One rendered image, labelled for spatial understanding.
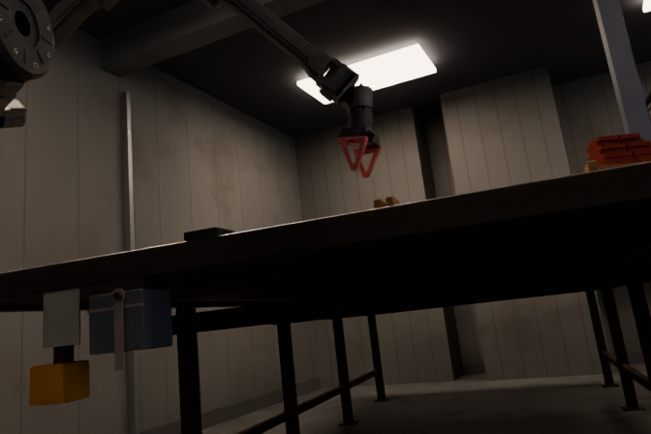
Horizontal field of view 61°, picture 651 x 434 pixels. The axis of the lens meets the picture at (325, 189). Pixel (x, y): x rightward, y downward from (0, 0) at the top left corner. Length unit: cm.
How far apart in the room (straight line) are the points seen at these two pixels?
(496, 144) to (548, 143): 51
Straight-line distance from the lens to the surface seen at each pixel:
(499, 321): 589
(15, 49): 79
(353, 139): 125
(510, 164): 600
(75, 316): 134
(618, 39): 325
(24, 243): 385
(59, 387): 134
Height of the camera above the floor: 72
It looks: 13 degrees up
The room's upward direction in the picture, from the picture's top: 6 degrees counter-clockwise
